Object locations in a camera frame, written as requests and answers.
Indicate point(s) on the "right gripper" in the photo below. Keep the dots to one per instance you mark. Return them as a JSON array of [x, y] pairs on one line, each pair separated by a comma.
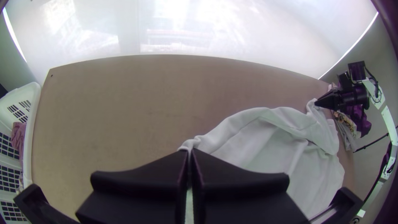
[[354, 97]]

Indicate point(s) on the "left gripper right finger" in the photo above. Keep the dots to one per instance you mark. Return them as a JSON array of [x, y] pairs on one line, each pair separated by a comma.
[[236, 196]]

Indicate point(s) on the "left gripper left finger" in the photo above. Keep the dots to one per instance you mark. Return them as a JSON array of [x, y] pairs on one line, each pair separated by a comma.
[[149, 193]]

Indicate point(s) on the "white t-shirt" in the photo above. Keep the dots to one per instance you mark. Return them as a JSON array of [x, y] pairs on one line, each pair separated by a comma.
[[273, 140]]

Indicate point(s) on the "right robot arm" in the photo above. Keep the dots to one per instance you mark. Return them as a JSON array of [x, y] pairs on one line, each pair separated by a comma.
[[390, 124]]

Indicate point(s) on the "pile of folded clothes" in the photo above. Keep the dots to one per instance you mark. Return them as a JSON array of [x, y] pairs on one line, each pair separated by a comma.
[[363, 123]]

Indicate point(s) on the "heap of clothes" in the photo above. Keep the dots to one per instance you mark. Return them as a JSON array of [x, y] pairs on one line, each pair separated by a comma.
[[18, 137]]

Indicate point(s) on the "white laundry basket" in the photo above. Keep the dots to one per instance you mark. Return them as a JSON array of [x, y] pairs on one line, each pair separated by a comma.
[[31, 93]]

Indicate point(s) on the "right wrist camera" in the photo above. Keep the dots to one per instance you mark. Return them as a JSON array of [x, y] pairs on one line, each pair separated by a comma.
[[344, 81]]

